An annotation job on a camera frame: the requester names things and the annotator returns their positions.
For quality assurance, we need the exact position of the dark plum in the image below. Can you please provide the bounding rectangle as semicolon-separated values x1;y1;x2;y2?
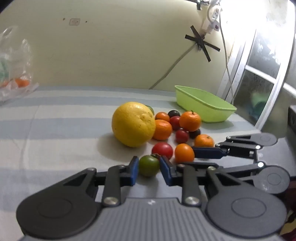
189;129;201;140
168;110;180;118

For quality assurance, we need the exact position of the orange tomato front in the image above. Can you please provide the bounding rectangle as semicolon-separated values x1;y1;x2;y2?
174;144;195;164

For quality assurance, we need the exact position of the orange mandarin with stem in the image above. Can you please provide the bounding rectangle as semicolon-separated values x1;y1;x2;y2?
179;111;202;132

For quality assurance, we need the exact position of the red cherry tomato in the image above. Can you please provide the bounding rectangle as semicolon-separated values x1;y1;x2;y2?
170;115;181;131
175;129;189;144

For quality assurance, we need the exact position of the red tomato front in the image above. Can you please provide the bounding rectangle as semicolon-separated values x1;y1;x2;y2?
152;142;174;160

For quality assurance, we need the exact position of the dark plum back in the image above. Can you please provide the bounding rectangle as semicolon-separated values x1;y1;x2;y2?
168;110;180;118

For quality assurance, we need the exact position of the small orange mandarin back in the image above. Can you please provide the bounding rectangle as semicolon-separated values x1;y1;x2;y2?
155;111;170;122

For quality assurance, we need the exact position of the green tomato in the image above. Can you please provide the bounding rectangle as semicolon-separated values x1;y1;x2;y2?
138;155;159;177

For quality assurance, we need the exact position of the green lime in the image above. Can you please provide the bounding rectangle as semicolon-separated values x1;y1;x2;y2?
146;105;154;116

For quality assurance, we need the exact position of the large yellow grapefruit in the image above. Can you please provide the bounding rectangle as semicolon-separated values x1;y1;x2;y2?
111;102;156;148

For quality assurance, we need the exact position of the green plastic basket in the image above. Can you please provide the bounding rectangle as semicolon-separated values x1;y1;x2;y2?
175;85;237;123

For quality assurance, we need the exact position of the frosted glass sliding door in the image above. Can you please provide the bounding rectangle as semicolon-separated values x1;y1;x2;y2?
217;27;295;138

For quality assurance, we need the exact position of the striped blue bed sheet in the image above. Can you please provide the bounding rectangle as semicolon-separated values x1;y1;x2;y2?
0;86;287;241

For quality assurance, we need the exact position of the black tape cross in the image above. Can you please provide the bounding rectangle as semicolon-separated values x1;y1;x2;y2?
185;25;221;62

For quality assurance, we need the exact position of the white power strip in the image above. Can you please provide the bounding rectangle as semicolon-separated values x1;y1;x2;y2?
202;3;221;34

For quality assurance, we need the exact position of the orange fruit in bag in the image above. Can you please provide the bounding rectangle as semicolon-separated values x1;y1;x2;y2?
15;78;31;88

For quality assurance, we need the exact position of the clear plastic bag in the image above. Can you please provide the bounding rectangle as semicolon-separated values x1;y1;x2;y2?
1;26;39;105

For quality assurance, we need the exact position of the black tape strip upper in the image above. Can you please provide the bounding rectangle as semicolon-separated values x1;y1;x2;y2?
187;0;202;11

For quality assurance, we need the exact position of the grey cable on wall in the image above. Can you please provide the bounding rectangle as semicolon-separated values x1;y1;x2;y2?
149;45;197;90

